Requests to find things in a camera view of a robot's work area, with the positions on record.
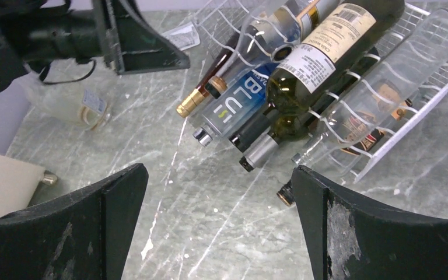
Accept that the brown label bottle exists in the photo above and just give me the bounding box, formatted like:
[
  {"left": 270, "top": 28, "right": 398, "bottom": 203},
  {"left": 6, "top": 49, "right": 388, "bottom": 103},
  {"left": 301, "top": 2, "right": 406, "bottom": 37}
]
[{"left": 276, "top": 79, "right": 414, "bottom": 208}]

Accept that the dark green wine bottle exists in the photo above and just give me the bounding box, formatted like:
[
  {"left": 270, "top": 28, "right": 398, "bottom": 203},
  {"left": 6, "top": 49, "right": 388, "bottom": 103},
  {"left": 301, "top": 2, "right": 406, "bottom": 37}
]
[{"left": 229, "top": 1, "right": 405, "bottom": 152}]

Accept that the silver capped dark bottle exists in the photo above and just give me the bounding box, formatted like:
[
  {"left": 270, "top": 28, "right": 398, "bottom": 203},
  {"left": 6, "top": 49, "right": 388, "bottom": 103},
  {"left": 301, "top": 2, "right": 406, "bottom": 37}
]
[{"left": 239, "top": 47, "right": 380, "bottom": 172}]

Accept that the gold capped wine bottle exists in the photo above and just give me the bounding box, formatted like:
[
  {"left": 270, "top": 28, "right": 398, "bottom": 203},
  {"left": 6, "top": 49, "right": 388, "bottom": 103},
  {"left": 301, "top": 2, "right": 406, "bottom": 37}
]
[{"left": 176, "top": 32, "right": 240, "bottom": 118}]

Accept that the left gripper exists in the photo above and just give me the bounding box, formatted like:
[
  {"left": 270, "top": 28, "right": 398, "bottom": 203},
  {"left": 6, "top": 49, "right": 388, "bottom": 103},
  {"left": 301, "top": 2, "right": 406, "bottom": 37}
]
[{"left": 27, "top": 0, "right": 191, "bottom": 75}]

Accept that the white wire wine rack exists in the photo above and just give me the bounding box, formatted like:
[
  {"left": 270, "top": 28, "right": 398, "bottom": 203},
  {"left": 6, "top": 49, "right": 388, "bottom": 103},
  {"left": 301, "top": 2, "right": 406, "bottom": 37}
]
[{"left": 192, "top": 0, "right": 448, "bottom": 184}]

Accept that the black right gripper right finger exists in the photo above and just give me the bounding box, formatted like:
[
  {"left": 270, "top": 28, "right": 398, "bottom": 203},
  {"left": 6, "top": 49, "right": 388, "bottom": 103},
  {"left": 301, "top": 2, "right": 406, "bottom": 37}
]
[{"left": 291, "top": 166, "right": 448, "bottom": 279}]

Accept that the blue label water bottle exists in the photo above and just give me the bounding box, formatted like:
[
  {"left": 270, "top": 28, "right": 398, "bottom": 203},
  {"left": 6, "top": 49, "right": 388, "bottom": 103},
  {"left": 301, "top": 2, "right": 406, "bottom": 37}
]
[{"left": 192, "top": 63, "right": 277, "bottom": 146}]

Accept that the cream cylinder roll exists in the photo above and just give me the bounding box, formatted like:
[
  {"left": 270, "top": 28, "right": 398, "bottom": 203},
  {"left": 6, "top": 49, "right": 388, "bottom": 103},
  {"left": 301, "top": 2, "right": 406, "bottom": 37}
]
[{"left": 0, "top": 155, "right": 58, "bottom": 218}]

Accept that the clear bottle white label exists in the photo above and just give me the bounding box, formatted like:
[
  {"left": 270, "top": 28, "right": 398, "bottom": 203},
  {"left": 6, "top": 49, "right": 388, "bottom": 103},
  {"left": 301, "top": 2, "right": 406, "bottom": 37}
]
[{"left": 26, "top": 81, "right": 111, "bottom": 131}]

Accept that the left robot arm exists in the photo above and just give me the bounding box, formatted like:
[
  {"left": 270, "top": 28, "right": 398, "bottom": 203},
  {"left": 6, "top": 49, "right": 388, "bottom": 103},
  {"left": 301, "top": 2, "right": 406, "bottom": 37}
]
[{"left": 0, "top": 1, "right": 190, "bottom": 279}]

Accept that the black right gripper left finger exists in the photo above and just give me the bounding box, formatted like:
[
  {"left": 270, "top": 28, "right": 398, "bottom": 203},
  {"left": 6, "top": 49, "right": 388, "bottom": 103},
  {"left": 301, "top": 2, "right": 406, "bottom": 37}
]
[{"left": 0, "top": 163, "right": 149, "bottom": 279}]

